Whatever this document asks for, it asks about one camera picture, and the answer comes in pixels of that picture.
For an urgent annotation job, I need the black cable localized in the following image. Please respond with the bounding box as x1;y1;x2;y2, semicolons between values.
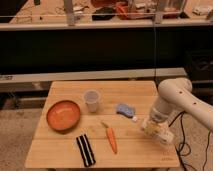
167;110;213;171

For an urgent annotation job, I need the black object on shelf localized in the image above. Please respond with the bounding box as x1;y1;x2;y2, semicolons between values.
92;7;115;21

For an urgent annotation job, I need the orange bowl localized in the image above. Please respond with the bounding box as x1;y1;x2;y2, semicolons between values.
46;100;81;131

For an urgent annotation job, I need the wooden table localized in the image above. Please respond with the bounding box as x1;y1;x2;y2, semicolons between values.
25;81;179;169

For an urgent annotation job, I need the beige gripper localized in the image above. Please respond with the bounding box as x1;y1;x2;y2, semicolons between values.
141;118;169;138

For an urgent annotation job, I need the orange object on shelf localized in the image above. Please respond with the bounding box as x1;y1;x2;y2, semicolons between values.
115;2;129;20

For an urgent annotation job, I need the clear plastic cup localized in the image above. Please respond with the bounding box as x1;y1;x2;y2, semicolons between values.
83;89;100;113

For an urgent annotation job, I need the blue sponge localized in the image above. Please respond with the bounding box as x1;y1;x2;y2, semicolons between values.
116;103;135;118

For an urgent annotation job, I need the orange carrot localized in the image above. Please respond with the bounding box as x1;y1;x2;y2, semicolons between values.
102;123;117;153

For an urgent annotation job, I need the black white striped cloth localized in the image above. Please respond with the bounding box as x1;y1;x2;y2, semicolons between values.
76;134;96;167

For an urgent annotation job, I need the black box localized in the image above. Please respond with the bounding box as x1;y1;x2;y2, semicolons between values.
184;50;213;80

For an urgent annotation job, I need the metal shelf post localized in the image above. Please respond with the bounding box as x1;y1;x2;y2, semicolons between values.
64;0;75;26

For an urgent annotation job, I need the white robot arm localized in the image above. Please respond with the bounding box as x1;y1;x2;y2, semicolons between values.
141;78;213;142

